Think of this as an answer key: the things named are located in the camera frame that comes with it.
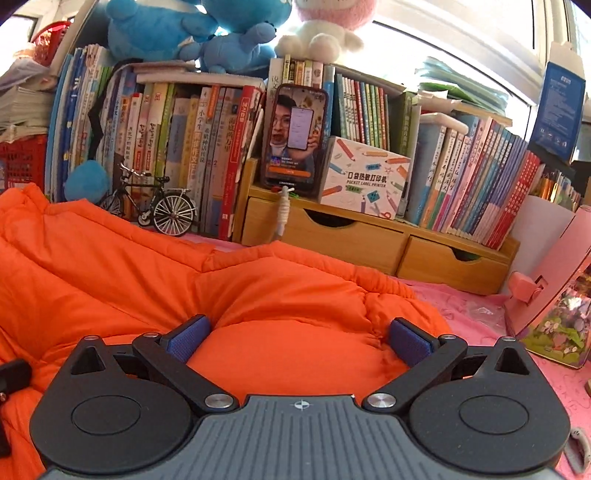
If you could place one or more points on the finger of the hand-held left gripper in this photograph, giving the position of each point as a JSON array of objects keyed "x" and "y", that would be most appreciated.
[{"x": 14, "y": 376}]

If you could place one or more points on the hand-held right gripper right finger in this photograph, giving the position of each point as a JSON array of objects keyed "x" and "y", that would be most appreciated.
[{"x": 408, "y": 344}]

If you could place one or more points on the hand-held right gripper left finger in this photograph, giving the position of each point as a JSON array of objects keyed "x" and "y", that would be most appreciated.
[{"x": 189, "y": 339}]

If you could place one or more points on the orange puffer jacket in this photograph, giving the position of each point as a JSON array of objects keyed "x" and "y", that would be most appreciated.
[{"x": 277, "y": 300}]

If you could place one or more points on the clear plastic bag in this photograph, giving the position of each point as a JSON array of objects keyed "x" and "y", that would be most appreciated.
[{"x": 480, "y": 314}]

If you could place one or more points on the wooden drawer organizer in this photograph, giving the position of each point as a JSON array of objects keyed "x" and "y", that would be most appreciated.
[{"x": 369, "y": 249}]

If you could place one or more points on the miniature bicycle model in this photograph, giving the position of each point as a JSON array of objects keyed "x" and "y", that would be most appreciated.
[{"x": 173, "y": 214}]

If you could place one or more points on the white card sheet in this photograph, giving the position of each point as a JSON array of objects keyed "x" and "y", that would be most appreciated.
[{"x": 540, "y": 240}]

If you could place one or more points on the pink toy house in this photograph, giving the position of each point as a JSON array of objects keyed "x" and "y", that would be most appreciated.
[{"x": 554, "y": 258}]

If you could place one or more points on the white pencil print box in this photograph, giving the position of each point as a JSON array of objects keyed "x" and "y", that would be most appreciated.
[{"x": 364, "y": 180}]

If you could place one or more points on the row of pastel spined books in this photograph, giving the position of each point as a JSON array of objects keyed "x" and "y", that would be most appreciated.
[{"x": 480, "y": 184}]

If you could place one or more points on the pale blue file box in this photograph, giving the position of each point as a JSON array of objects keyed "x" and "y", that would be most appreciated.
[{"x": 427, "y": 166}]

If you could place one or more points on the round blue plush ball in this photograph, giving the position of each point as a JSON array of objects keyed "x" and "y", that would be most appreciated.
[{"x": 87, "y": 182}]

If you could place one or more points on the row of colourful picture books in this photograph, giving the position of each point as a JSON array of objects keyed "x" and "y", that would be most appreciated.
[{"x": 184, "y": 138}]

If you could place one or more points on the row of shiny small books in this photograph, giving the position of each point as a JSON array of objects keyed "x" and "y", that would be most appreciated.
[{"x": 554, "y": 189}]

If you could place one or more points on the red plastic crate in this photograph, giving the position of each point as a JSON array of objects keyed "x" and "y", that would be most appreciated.
[{"x": 23, "y": 161}]

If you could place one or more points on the black smartphone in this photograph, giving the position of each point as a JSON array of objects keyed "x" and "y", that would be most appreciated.
[{"x": 295, "y": 138}]

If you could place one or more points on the stack of green folders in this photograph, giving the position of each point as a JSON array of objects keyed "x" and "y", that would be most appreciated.
[{"x": 461, "y": 87}]

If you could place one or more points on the row of tall blue books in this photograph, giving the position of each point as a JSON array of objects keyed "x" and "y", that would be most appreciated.
[{"x": 69, "y": 106}]

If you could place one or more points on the stack of papers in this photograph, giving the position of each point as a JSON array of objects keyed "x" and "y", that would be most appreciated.
[{"x": 23, "y": 106}]

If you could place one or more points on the blue cardboard box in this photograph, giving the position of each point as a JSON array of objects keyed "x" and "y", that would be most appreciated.
[{"x": 558, "y": 106}]

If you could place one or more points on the small blue plush toy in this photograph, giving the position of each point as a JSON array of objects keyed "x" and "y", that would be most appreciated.
[{"x": 231, "y": 50}]

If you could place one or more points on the large blue plush toy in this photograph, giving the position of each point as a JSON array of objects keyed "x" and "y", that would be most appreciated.
[{"x": 152, "y": 27}]

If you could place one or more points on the white framed window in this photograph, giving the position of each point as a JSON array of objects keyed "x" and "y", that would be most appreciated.
[{"x": 461, "y": 27}]

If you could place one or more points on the white rolled poster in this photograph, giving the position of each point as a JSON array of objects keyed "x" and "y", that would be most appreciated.
[{"x": 76, "y": 37}]

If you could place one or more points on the pink white bunny plush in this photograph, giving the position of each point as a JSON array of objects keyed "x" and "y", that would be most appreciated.
[{"x": 323, "y": 32}]

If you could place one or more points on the red plastic basket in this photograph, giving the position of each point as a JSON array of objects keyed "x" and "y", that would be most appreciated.
[{"x": 48, "y": 44}]

